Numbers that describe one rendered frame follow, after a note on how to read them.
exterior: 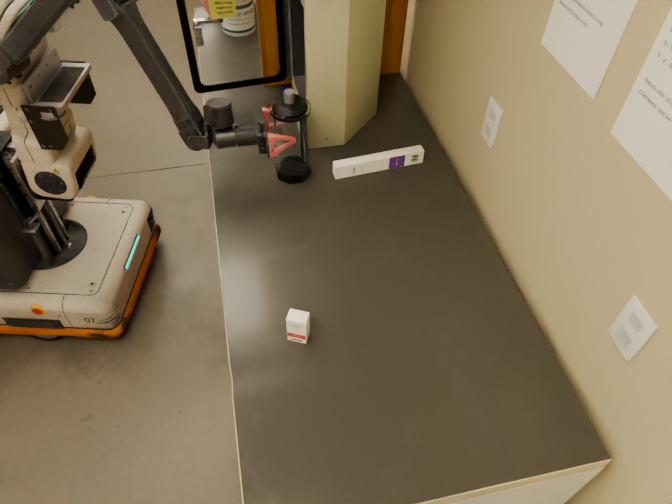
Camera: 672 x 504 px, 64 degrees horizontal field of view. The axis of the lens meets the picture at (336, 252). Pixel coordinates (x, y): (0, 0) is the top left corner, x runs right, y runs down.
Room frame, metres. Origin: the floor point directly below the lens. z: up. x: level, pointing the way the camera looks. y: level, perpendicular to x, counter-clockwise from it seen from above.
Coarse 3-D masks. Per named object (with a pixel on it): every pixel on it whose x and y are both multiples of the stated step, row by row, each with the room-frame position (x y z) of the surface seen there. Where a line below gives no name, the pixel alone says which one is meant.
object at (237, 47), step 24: (192, 0) 1.52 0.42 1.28; (216, 0) 1.54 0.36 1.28; (240, 0) 1.56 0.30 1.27; (264, 0) 1.58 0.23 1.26; (192, 24) 1.51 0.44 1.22; (216, 24) 1.53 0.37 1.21; (240, 24) 1.56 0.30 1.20; (264, 24) 1.58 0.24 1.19; (216, 48) 1.53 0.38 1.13; (240, 48) 1.55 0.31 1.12; (264, 48) 1.58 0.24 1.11; (216, 72) 1.53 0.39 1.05; (240, 72) 1.55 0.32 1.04; (264, 72) 1.57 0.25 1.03
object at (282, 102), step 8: (288, 88) 1.20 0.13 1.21; (280, 96) 1.21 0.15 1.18; (288, 96) 1.18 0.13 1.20; (296, 96) 1.21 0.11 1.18; (272, 104) 1.19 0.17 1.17; (280, 104) 1.17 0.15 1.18; (288, 104) 1.18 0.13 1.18; (296, 104) 1.18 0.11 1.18; (304, 104) 1.18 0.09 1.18; (280, 112) 1.15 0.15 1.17; (288, 112) 1.15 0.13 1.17; (296, 112) 1.15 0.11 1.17
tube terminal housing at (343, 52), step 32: (320, 0) 1.31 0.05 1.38; (352, 0) 1.34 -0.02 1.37; (384, 0) 1.49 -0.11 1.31; (320, 32) 1.31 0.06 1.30; (352, 32) 1.35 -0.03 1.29; (320, 64) 1.31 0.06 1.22; (352, 64) 1.35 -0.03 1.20; (320, 96) 1.31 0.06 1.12; (352, 96) 1.36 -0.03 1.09; (320, 128) 1.31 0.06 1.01; (352, 128) 1.37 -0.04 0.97
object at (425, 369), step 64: (384, 128) 1.42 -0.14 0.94; (256, 192) 1.10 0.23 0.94; (320, 192) 1.11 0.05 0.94; (384, 192) 1.12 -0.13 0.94; (448, 192) 1.13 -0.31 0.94; (256, 256) 0.87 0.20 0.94; (320, 256) 0.88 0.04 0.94; (384, 256) 0.88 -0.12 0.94; (448, 256) 0.89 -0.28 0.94; (256, 320) 0.68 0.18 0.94; (320, 320) 0.68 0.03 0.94; (384, 320) 0.69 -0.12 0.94; (448, 320) 0.69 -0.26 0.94; (512, 320) 0.70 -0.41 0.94; (256, 384) 0.52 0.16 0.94; (320, 384) 0.53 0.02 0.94; (384, 384) 0.53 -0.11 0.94; (448, 384) 0.53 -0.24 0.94; (512, 384) 0.54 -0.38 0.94; (256, 448) 0.39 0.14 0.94; (320, 448) 0.39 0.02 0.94; (384, 448) 0.39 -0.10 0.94; (448, 448) 0.40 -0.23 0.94; (512, 448) 0.40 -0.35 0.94; (576, 448) 0.41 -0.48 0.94
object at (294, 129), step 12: (276, 120) 1.16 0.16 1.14; (300, 120) 1.15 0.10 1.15; (276, 132) 1.16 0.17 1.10; (288, 132) 1.14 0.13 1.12; (300, 132) 1.15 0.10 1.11; (276, 144) 1.17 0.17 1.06; (300, 144) 1.15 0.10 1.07; (276, 156) 1.17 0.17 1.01; (288, 156) 1.14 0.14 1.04; (300, 156) 1.15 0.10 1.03; (288, 168) 1.15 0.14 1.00; (300, 168) 1.15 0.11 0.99
